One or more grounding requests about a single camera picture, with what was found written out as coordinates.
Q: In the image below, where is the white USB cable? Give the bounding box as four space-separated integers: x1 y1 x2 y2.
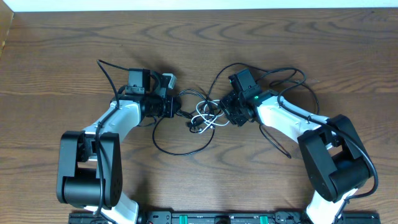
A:
191 99 230 134

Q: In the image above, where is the black USB cable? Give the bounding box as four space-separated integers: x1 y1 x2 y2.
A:
151 62 293 159

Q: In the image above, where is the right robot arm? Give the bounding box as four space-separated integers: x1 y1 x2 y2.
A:
220 69 378 223

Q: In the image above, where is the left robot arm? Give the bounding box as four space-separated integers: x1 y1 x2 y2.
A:
56 68 181 223

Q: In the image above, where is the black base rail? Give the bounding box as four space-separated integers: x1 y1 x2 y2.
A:
67 211 381 224

